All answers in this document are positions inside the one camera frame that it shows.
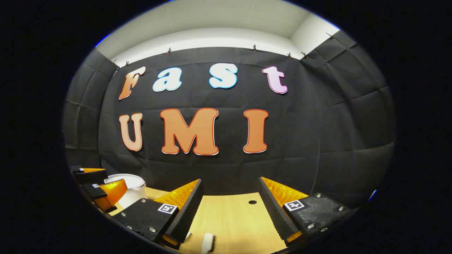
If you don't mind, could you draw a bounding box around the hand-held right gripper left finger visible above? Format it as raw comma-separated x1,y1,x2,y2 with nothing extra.
112,179,204,250

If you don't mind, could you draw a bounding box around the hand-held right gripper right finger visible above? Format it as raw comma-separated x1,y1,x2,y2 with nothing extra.
257,176,358,248

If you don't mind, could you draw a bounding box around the small grey broom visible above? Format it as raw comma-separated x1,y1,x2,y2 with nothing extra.
201,233,215,254

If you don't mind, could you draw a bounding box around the white ribbed garbage bin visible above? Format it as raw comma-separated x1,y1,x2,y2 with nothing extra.
104,174,147,209

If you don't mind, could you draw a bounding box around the wooden desktop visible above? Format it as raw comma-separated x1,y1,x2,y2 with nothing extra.
108,187,288,254

